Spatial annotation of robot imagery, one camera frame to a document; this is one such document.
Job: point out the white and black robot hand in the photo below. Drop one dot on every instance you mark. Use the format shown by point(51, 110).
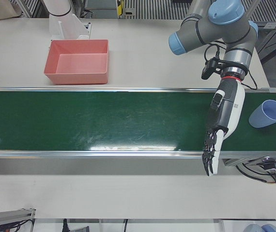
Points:
point(227, 111)

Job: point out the light blue plastic cup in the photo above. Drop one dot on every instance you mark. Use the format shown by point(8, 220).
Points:
point(259, 119)

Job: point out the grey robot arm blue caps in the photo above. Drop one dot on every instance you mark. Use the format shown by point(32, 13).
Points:
point(215, 29)

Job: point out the pink plastic box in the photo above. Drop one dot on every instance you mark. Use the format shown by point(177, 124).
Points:
point(80, 77)

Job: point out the green conveyor belt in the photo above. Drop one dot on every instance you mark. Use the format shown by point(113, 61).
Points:
point(104, 120)

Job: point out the white cylindrical robot column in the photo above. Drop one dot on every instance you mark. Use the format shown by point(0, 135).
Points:
point(58, 7)

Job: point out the aluminium profile bar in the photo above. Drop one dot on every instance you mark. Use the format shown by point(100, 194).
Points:
point(7, 216)

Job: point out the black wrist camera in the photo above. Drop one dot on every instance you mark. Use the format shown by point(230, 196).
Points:
point(207, 68)

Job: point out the aluminium profile frame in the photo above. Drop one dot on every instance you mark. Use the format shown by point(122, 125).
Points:
point(273, 25)

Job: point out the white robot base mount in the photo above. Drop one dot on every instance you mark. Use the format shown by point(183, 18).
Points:
point(67, 29)

